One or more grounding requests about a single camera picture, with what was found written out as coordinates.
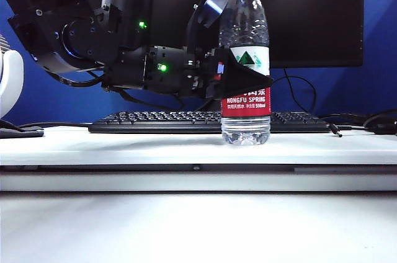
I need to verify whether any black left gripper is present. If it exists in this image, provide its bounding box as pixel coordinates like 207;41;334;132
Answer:
185;46;274;101

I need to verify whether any clear plastic water bottle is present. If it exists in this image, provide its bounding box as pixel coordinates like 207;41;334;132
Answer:
218;0;274;146

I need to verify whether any black monitor stand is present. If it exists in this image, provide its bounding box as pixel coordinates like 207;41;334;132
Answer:
198;97;224;112

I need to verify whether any black computer monitor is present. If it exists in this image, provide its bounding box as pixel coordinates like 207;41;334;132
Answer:
79;0;364;68

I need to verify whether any black computer keyboard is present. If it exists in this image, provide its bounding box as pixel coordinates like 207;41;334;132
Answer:
87;110;331;135

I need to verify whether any white raised desk board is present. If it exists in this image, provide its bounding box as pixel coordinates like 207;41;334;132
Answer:
0;125;397;166

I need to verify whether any blue office partition panel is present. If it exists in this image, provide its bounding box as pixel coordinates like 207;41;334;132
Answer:
0;0;397;126

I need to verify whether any white desk fan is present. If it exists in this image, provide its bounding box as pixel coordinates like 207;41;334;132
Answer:
0;33;25;120

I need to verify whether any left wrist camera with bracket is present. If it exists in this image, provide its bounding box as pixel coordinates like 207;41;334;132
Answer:
185;0;229;56

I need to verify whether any thin black looping cable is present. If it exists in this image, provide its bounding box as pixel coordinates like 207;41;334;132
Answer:
272;67;318;114

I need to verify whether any black barrel plug cable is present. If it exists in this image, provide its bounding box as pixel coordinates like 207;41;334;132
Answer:
328;122;370;138

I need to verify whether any black cable bundle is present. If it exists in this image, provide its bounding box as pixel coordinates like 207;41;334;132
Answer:
319;108;397;136

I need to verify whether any thick black cable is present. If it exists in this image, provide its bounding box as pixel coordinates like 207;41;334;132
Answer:
18;122;92;130

